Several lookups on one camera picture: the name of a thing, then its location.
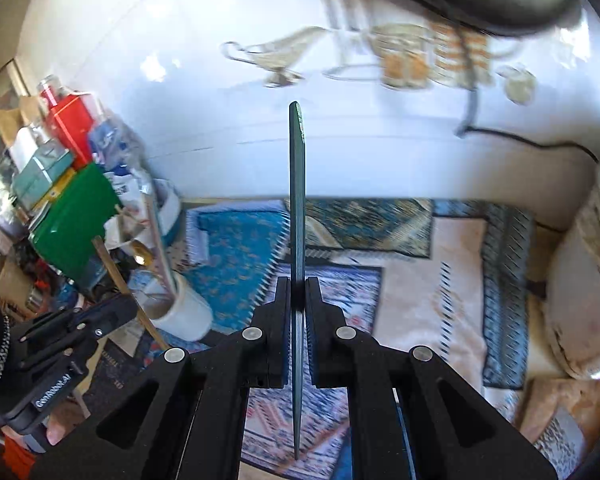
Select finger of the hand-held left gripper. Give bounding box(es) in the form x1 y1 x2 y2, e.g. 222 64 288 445
55 293 138 356
9 309 81 363

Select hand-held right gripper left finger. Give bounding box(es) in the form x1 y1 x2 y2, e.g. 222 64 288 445
30 276 291 480

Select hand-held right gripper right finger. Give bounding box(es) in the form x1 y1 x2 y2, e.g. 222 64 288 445
306 276 557 480

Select light wooden chopstick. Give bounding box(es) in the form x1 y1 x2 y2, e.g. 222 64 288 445
92 236 171 352

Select gold spoon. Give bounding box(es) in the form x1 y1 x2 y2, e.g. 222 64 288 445
131 239 154 267

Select white cup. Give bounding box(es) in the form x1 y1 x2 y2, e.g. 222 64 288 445
134 270 214 342

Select silver utensil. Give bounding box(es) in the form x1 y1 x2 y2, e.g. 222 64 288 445
144 191 182 295

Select green chopstick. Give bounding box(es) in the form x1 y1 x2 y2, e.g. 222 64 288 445
287 101 309 461

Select person's left hand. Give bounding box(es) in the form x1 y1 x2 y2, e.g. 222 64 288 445
44 397 90 447

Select blue red white patterned mat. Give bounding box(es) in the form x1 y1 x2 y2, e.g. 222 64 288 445
240 264 387 467

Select teal gold-patterned mat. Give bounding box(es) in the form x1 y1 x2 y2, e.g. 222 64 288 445
186 206 287 337

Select green box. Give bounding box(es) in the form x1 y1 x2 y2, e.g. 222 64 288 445
29 162 124 282

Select dark ornate mat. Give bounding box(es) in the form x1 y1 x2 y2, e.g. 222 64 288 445
284 198 434 262

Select white blue bag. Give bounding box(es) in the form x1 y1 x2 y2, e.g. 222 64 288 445
100 157 182 251

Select cream mat with blue border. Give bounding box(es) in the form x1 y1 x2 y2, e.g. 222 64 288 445
375 200 537 392

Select teal box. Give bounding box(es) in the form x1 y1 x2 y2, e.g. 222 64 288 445
11 149 77 212

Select red box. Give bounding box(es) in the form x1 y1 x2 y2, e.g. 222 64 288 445
46 91 99 172

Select beige patterned cloth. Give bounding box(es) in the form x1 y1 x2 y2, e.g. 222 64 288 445
519 375 600 467

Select white rice cooker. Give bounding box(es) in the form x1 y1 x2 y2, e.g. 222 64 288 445
544 160 600 382

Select silver gravy boat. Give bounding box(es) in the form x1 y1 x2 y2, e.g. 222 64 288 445
221 26 327 89

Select black cable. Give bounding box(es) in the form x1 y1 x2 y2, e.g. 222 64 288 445
454 74 600 164

